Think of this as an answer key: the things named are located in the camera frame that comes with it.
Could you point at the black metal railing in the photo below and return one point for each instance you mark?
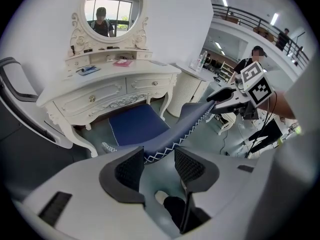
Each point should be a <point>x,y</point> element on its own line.
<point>260,21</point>

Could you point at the person's white shoe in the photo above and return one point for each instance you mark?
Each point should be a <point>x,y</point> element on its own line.
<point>161,196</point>

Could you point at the black and white office chair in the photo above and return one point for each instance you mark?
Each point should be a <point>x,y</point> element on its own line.
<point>15,94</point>

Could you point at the clear plastic bottle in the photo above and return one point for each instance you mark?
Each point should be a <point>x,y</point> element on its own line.
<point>204,59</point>

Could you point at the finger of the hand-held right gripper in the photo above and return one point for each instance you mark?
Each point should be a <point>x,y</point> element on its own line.
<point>223,94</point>
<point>230,106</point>

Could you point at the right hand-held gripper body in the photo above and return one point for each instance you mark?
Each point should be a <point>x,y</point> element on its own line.
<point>255,84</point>

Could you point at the white carved dressing table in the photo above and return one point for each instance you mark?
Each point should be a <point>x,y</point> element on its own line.
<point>112,75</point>

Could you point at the person's right forearm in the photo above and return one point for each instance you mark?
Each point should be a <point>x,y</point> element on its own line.
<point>280,106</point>

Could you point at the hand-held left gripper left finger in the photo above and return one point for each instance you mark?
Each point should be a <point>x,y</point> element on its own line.
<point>125,181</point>

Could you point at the blue stool with white stitching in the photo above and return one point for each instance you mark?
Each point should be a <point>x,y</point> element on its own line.
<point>140,126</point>

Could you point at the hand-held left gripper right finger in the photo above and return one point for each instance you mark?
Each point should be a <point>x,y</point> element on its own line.
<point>197,174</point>

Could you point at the long ceiling light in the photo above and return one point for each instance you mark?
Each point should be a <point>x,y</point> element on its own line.
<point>274,19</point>
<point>224,0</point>

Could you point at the white ribbed round cabinet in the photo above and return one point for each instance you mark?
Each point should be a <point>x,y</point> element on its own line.
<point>185,89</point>

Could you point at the pink book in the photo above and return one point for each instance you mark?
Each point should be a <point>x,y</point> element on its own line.
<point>122,63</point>

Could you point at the blue pad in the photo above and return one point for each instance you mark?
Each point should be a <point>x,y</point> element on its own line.
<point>87,70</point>

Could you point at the white curved furniture leg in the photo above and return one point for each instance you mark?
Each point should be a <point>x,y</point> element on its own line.
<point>226,124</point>

